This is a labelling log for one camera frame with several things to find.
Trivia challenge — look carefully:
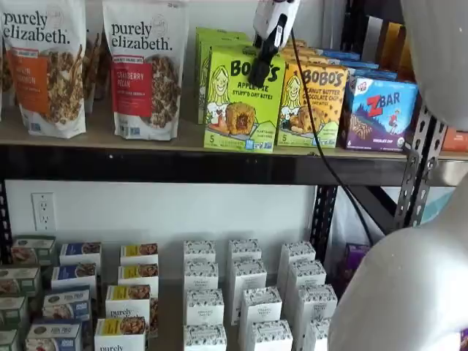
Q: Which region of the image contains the white wall outlet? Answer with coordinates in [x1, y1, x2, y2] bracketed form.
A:
[31, 192, 57, 232]

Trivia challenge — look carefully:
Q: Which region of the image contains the black perforated rack post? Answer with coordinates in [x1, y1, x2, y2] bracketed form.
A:
[310, 0, 366, 265]
[0, 178, 12, 265]

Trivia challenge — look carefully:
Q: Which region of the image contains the black diagonal rack brace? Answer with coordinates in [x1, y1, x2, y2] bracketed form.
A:
[343, 185, 399, 235]

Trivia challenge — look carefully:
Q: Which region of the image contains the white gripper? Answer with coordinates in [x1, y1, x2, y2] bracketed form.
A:
[247, 0, 301, 86]

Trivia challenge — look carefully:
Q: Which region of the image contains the black metal shelf beam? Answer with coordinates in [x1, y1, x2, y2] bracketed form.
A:
[0, 143, 416, 187]

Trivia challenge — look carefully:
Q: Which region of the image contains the green Bobo's apple pie box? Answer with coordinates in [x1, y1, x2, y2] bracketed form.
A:
[197, 35, 254, 45]
[199, 42, 257, 125]
[203, 45, 287, 149]
[195, 26, 253, 37]

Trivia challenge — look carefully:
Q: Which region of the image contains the wooden shelf board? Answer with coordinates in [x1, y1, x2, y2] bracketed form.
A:
[438, 149, 468, 162]
[0, 233, 341, 351]
[0, 87, 410, 160]

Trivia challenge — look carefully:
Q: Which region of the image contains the orange snack box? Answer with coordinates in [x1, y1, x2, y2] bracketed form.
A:
[379, 20, 405, 72]
[441, 126, 468, 154]

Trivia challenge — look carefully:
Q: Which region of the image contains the green trim granola box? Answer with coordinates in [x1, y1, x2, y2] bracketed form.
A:
[10, 235, 56, 267]
[0, 265, 42, 298]
[0, 295, 29, 328]
[0, 328, 20, 351]

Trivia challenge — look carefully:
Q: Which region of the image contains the red label granola bag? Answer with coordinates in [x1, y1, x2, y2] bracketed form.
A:
[102, 0, 189, 142]

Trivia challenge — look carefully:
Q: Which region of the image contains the orange label granola bag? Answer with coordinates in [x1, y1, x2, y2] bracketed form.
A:
[1, 0, 88, 139]

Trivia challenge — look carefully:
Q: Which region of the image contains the grey metal shelf beam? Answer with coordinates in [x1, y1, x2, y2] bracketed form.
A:
[437, 157, 468, 188]

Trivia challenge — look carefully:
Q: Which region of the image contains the grey perforated rack post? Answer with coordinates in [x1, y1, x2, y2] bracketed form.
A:
[393, 94, 450, 230]

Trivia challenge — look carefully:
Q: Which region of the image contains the blue purple Zbar box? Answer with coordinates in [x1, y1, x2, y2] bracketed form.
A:
[339, 75, 420, 151]
[345, 67, 399, 82]
[317, 48, 362, 62]
[328, 59, 380, 71]

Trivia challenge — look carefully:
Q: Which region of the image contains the yellow trim granola box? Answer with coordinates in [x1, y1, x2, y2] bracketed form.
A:
[116, 262, 160, 290]
[119, 242, 159, 266]
[105, 284, 152, 321]
[94, 316, 148, 351]

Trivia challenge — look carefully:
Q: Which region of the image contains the white patterned pantry box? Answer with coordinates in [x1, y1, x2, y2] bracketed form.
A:
[227, 238, 263, 263]
[183, 323, 228, 351]
[184, 260, 219, 293]
[229, 258, 268, 317]
[186, 288, 225, 327]
[247, 320, 294, 351]
[183, 239, 217, 265]
[303, 317, 332, 351]
[238, 286, 283, 328]
[295, 284, 338, 326]
[287, 260, 327, 297]
[276, 241, 317, 290]

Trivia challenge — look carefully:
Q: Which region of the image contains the blue trim granola box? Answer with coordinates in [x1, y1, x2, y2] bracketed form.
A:
[24, 318, 83, 351]
[58, 241, 103, 267]
[42, 286, 92, 323]
[50, 262, 98, 293]

